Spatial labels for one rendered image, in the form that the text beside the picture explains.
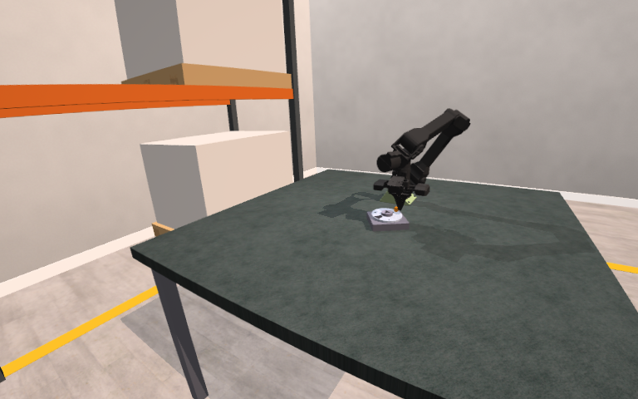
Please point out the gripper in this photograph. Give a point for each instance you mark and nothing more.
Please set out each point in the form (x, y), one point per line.
(419, 189)

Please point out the white round plate with holes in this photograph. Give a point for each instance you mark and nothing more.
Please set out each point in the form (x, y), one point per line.
(397, 216)

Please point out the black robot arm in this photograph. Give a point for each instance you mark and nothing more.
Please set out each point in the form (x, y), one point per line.
(450, 124)

